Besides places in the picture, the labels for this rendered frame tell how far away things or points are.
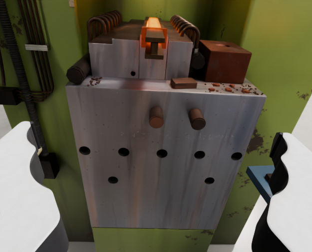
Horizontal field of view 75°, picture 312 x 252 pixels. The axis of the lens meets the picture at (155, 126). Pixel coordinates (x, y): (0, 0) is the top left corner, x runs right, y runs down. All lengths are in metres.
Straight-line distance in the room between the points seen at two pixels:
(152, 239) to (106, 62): 0.55
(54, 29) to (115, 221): 0.54
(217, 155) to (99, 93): 0.29
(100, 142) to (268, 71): 0.49
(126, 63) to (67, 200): 0.69
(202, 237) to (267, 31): 0.62
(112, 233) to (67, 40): 0.57
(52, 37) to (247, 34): 0.49
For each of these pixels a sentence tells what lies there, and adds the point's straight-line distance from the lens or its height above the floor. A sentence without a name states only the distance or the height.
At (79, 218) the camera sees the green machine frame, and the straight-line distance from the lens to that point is 1.05.
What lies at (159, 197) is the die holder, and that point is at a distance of 0.57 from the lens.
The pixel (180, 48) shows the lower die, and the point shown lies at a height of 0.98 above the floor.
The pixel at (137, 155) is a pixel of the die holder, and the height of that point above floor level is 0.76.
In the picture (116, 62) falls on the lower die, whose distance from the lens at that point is 0.43.
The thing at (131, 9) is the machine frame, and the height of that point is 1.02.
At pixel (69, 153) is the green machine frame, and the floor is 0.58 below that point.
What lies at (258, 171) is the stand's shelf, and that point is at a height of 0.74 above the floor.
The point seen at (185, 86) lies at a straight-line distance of 0.40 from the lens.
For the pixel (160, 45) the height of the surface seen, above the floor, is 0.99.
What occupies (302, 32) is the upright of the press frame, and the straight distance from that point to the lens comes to 0.67.
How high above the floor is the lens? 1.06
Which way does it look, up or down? 32 degrees down
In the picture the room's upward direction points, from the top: 4 degrees clockwise
